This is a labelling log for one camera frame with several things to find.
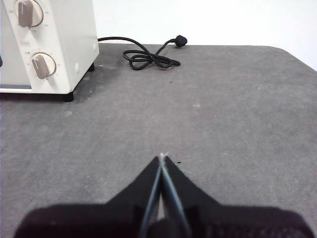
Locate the beige round oven knob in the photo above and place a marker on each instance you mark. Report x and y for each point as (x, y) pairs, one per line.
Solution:
(26, 12)
(40, 65)

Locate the glass oven door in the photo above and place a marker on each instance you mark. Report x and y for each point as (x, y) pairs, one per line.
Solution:
(10, 74)

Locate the black oven foot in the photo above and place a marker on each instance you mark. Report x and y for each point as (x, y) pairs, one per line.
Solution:
(91, 67)
(68, 97)

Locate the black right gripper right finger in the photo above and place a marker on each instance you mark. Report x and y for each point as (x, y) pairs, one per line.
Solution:
(223, 220)

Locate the cream Toshiba toaster oven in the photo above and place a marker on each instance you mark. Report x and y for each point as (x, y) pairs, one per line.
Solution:
(71, 37)

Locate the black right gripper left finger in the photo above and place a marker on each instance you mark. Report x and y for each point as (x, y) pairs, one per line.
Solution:
(99, 220)

